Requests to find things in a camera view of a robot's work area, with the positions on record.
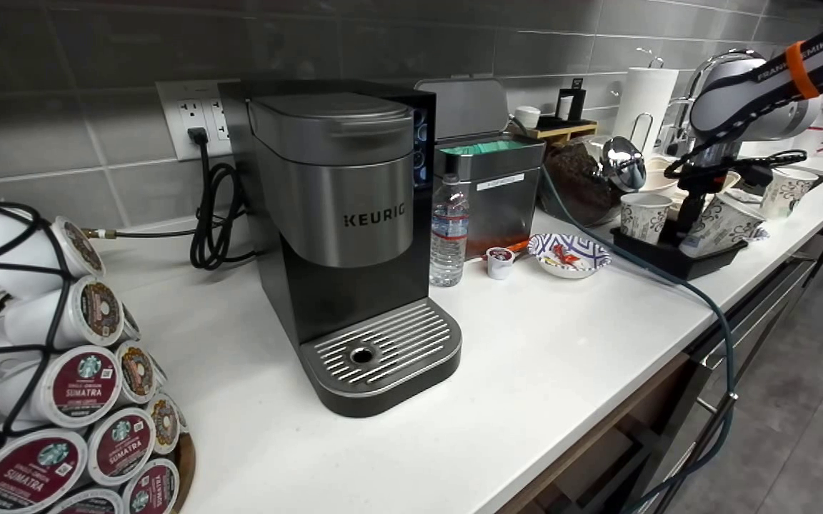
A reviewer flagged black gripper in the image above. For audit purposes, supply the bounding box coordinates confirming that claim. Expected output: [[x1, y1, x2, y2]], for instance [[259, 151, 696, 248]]
[[663, 141, 724, 246]]

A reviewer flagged white bowl with utensils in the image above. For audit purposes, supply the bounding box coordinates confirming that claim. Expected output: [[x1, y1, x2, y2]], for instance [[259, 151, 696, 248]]
[[640, 153, 696, 198]]

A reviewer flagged chrome paper towel holder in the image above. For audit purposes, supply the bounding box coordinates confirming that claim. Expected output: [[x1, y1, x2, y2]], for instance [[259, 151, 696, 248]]
[[629, 109, 660, 153]]

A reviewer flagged white paper towel roll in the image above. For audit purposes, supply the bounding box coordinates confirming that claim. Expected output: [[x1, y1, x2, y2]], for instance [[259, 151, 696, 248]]
[[613, 62, 684, 153]]

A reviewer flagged black bottle set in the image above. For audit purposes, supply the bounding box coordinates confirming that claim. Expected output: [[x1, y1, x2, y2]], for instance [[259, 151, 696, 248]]
[[556, 75, 590, 126]]

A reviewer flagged silver box green top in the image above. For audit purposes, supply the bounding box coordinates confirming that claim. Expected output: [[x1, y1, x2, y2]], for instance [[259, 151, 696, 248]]
[[436, 136, 550, 262]]

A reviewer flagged small white cup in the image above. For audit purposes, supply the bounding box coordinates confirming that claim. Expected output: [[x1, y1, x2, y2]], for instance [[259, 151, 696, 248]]
[[511, 103, 544, 133]]

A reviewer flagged clear plastic water bottle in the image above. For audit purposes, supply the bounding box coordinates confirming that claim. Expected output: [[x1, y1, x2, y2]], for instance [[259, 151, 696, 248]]
[[429, 153, 473, 292]]

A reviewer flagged grey plastic box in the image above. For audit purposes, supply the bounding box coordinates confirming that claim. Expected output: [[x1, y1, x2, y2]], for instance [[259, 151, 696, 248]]
[[414, 76, 511, 142]]

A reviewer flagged silver black Keurig coffee machine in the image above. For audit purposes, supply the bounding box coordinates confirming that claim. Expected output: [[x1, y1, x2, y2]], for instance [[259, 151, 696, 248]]
[[221, 76, 466, 419]]

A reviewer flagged white K-cup brown lid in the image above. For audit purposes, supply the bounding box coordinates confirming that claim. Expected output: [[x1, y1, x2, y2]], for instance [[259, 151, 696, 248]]
[[113, 338, 160, 405], [0, 272, 131, 352], [146, 392, 186, 456], [0, 208, 110, 279]]

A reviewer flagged white K-cup red Starbucks lid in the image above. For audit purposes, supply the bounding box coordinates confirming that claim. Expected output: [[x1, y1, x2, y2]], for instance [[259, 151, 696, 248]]
[[83, 403, 160, 488], [121, 453, 184, 514], [0, 340, 130, 429], [0, 423, 93, 514]]

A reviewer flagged teal cable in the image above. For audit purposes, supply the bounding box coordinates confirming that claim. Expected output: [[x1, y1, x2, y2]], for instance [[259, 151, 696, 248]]
[[534, 162, 744, 514]]

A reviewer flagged black power cord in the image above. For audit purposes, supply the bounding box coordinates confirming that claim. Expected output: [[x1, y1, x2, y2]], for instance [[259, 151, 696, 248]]
[[186, 123, 263, 272]]

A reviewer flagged white wall outlet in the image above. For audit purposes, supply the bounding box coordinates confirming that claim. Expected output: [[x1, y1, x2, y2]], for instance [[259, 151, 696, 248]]
[[154, 81, 236, 162]]

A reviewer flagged black wire K-cup carousel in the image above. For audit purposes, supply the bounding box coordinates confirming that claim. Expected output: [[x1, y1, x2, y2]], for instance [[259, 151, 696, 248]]
[[0, 198, 201, 514]]

